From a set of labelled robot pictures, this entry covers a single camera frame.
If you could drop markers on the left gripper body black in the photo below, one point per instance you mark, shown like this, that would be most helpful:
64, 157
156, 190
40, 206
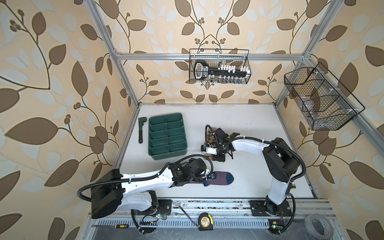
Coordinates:
196, 179

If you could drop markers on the green divided organizer tray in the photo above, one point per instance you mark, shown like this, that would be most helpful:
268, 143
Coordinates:
167, 136

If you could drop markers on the aluminium frame rail front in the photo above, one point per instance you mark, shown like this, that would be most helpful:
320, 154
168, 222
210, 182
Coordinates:
226, 214

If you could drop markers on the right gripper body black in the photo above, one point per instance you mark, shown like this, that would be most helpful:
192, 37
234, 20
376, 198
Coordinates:
220, 153

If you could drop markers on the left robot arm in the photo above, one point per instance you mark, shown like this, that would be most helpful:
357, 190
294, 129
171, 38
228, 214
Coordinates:
137, 191

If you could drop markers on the purple striped sock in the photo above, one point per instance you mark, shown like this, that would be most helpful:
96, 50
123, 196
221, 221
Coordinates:
220, 179

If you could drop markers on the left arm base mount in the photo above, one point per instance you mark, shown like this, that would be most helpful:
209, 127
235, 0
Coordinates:
156, 208

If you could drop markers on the wire basket back wall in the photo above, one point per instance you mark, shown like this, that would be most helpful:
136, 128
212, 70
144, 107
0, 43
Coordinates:
234, 57

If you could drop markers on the yellow black screwdriver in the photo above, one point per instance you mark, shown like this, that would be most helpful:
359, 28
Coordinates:
121, 226

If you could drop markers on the yellow black tape measure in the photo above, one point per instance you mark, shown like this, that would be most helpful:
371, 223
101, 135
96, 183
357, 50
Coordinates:
205, 222

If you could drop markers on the wire basket right wall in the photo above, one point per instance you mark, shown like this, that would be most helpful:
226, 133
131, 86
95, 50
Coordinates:
325, 101

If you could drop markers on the clear tape roll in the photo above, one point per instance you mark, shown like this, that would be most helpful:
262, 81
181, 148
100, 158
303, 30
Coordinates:
319, 227

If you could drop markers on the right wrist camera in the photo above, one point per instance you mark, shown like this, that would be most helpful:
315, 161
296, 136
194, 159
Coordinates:
209, 150

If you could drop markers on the black socket set rail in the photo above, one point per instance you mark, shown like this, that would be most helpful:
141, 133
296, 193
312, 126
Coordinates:
203, 70

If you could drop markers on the wire basket wall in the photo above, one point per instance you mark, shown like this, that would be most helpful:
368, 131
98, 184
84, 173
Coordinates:
325, 101
234, 57

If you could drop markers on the brown argyle sock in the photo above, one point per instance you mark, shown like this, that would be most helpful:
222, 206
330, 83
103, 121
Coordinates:
212, 142

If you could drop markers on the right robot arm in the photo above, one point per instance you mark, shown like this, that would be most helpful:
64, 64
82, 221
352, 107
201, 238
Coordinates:
284, 164

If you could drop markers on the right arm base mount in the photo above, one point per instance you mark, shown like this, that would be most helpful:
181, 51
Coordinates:
270, 210

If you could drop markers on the green handled tool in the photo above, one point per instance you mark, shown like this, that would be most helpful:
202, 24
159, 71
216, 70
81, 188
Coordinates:
141, 122

